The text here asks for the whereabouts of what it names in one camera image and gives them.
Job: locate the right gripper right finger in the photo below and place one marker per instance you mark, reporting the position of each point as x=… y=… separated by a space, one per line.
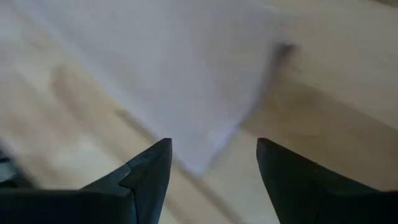
x=326 y=202

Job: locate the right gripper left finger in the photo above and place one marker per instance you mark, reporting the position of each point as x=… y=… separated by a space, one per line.
x=93 y=205

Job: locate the pink towel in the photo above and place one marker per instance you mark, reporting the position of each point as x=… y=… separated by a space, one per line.
x=171 y=77

